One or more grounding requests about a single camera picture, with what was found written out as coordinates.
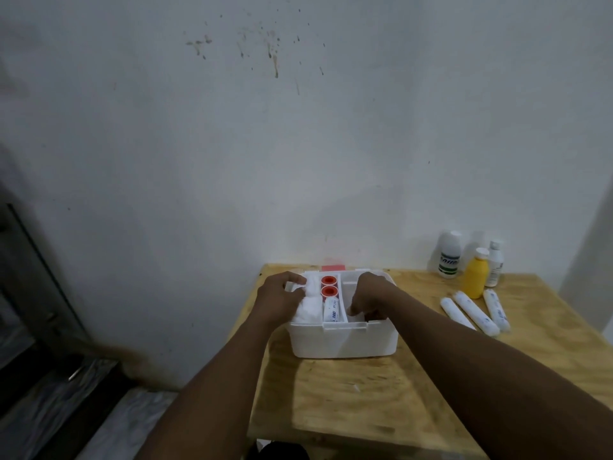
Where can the person's left hand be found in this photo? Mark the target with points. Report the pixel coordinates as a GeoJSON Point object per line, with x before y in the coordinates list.
{"type": "Point", "coordinates": [273, 299]}

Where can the person's right hand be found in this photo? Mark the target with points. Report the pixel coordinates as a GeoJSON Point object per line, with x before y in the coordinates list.
{"type": "Point", "coordinates": [371, 291]}

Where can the person's right fingers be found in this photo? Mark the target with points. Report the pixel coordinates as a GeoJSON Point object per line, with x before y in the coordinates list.
{"type": "Point", "coordinates": [361, 307]}

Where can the person's left thumb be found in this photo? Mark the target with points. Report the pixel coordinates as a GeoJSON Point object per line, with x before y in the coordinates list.
{"type": "Point", "coordinates": [297, 296]}

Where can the white cotton wad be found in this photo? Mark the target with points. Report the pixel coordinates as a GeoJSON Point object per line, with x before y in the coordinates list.
{"type": "Point", "coordinates": [306, 306]}

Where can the person's right forearm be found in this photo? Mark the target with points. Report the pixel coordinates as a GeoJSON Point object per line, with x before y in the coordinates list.
{"type": "Point", "coordinates": [498, 378]}

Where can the person's left forearm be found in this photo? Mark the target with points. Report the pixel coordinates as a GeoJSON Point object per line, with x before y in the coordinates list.
{"type": "Point", "coordinates": [218, 392]}

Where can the white wrapped bandage roll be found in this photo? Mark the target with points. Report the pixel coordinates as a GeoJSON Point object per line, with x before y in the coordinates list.
{"type": "Point", "coordinates": [331, 309]}
{"type": "Point", "coordinates": [456, 313]}
{"type": "Point", "coordinates": [476, 313]}
{"type": "Point", "coordinates": [496, 309]}

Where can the white plastic storage box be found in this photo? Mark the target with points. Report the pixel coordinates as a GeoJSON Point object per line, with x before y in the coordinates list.
{"type": "Point", "coordinates": [342, 337]}

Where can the white bottle with green label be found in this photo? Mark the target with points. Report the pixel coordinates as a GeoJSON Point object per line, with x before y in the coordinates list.
{"type": "Point", "coordinates": [450, 256]}

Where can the yellow bottle with white cap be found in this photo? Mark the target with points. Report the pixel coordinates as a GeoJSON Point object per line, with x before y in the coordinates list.
{"type": "Point", "coordinates": [475, 275]}

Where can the small white bottle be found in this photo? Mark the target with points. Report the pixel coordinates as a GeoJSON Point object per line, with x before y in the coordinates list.
{"type": "Point", "coordinates": [494, 264]}

